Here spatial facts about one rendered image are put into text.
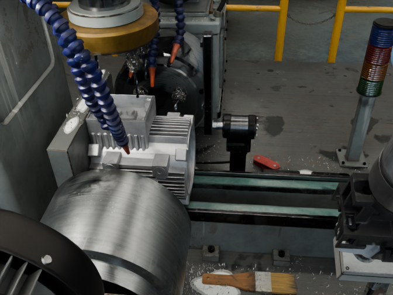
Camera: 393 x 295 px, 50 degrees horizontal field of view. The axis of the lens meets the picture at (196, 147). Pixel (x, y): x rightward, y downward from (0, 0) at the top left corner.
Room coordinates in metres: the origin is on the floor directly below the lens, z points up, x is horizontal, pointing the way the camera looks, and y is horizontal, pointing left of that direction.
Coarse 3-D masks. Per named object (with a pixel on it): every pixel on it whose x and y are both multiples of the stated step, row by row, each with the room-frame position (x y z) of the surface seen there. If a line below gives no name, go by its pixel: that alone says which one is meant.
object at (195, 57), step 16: (160, 32) 1.07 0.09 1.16; (160, 48) 0.97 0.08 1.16; (192, 48) 1.02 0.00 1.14; (160, 64) 0.94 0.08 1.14; (176, 64) 0.93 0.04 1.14; (192, 64) 0.94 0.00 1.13; (128, 80) 0.94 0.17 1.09; (144, 80) 0.94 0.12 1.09; (160, 80) 0.93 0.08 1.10; (176, 80) 0.93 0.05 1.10; (192, 80) 0.93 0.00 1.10; (160, 96) 0.93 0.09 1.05; (176, 96) 0.90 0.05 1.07; (192, 96) 0.92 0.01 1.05; (160, 112) 0.93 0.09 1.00; (192, 112) 0.92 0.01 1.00
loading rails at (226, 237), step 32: (192, 192) 0.75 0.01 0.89; (224, 192) 0.74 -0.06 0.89; (256, 192) 0.73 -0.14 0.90; (288, 192) 0.72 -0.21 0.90; (320, 192) 0.71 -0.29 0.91; (192, 224) 0.64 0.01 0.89; (224, 224) 0.64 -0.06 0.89; (256, 224) 0.63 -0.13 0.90; (288, 224) 0.62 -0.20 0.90; (320, 224) 0.61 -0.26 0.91; (288, 256) 0.60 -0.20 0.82; (320, 256) 0.61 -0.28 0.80
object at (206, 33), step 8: (208, 32) 0.85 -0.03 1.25; (208, 40) 0.83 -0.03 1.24; (208, 48) 0.83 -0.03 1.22; (208, 56) 0.83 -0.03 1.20; (208, 64) 0.83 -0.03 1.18; (208, 72) 0.83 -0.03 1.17; (208, 80) 0.83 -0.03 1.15; (208, 88) 0.83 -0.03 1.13; (208, 96) 0.83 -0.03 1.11; (208, 104) 0.83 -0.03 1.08; (208, 112) 0.83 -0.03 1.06; (208, 120) 0.83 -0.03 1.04; (208, 128) 0.83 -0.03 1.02
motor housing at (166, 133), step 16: (160, 128) 0.70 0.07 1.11; (176, 128) 0.71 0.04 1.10; (192, 128) 0.78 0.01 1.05; (160, 144) 0.68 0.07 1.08; (176, 144) 0.68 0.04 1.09; (192, 144) 0.79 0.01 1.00; (96, 160) 0.67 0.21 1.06; (128, 160) 0.66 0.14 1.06; (144, 160) 0.66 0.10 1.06; (192, 160) 0.77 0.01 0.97; (176, 176) 0.63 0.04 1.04; (192, 176) 0.74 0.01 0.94; (176, 192) 0.62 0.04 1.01
